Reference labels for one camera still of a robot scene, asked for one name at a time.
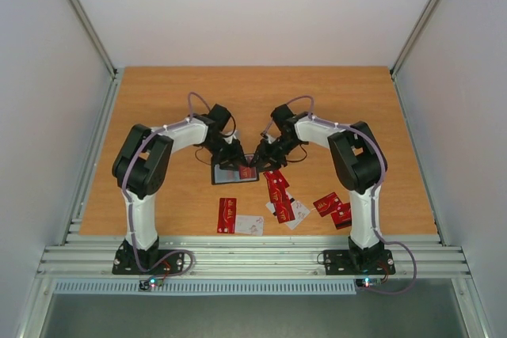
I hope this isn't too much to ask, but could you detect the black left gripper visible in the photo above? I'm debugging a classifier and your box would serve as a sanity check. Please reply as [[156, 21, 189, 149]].
[[204, 136, 248, 171]]

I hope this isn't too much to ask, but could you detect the black leather card holder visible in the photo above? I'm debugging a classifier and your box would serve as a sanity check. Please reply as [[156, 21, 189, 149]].
[[211, 162, 259, 185]]

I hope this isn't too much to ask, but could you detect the red vip card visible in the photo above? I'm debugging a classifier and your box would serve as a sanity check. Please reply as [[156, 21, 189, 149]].
[[216, 210, 237, 234], [330, 203, 352, 225], [313, 192, 343, 217], [238, 165, 257, 180], [273, 198, 295, 223]]

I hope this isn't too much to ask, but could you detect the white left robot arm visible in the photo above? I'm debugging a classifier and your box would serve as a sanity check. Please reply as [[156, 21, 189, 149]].
[[112, 104, 247, 274]]

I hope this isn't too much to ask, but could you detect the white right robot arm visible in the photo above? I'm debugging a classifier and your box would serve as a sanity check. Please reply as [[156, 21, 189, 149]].
[[250, 104, 387, 273]]

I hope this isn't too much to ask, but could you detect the red card upper centre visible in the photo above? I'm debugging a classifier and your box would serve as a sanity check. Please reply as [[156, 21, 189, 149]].
[[263, 169, 290, 189]]

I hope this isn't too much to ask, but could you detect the red card under left pile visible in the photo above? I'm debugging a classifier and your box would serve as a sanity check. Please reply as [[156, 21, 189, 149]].
[[219, 197, 237, 218]]

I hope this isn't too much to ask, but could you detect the white card right centre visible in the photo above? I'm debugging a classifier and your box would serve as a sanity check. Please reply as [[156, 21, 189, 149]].
[[285, 200, 311, 230]]

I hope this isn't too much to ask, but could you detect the white card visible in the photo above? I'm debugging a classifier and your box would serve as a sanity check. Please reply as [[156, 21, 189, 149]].
[[234, 215, 265, 236], [285, 200, 311, 230]]

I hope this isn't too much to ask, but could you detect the red striped card far right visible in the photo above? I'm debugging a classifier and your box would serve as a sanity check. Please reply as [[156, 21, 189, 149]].
[[335, 220, 352, 230]]

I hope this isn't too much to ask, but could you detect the left small circuit board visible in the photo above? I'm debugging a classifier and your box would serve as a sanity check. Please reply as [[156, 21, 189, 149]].
[[139, 278, 164, 291]]

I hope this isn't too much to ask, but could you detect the small circuit board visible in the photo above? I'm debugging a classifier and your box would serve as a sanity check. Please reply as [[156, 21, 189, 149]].
[[356, 277, 385, 288], [139, 278, 164, 291]]

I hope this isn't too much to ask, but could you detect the right small circuit board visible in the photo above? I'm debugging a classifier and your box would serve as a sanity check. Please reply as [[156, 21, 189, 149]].
[[356, 277, 385, 288]]

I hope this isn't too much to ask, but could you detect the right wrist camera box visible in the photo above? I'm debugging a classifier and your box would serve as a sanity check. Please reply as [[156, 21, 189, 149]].
[[261, 130, 276, 144]]

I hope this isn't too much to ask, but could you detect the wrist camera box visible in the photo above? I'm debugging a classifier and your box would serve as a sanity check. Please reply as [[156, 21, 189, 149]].
[[224, 130, 239, 144], [261, 130, 276, 144]]

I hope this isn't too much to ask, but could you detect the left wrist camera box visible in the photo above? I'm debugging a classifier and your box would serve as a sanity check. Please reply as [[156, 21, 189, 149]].
[[224, 130, 239, 144]]

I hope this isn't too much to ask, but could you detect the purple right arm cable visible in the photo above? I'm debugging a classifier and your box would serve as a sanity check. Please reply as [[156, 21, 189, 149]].
[[263, 95, 419, 296]]

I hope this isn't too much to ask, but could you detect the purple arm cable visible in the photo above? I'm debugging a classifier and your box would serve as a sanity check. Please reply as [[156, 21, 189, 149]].
[[120, 92, 198, 275], [263, 95, 419, 296]]

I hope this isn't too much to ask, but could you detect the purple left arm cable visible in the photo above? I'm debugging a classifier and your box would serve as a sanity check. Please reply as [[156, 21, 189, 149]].
[[120, 92, 198, 275]]

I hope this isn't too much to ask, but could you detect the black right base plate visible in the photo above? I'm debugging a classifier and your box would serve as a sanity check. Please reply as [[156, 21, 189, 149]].
[[322, 249, 396, 276]]

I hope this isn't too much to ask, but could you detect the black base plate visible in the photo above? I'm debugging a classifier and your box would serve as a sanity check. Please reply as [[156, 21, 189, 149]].
[[112, 246, 185, 275], [322, 249, 396, 276]]

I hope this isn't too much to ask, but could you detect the grey slotted cable duct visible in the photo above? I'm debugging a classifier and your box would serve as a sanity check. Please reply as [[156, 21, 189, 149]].
[[53, 279, 356, 296]]

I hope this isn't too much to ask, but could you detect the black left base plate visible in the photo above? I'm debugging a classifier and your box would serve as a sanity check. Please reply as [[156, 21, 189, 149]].
[[112, 246, 185, 275]]

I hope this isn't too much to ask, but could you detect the aluminium rail base front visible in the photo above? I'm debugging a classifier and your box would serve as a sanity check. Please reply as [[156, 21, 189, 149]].
[[36, 234, 471, 279]]

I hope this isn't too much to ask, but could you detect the left aluminium frame post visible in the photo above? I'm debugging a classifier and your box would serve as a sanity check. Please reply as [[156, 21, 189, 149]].
[[44, 0, 120, 78]]

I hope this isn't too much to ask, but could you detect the aluminium frame post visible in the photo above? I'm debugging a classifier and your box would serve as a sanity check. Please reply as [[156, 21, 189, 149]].
[[390, 0, 467, 78], [44, 0, 120, 78]]

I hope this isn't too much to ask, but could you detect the right aluminium frame post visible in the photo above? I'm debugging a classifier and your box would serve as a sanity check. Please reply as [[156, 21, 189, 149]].
[[390, 0, 467, 78]]

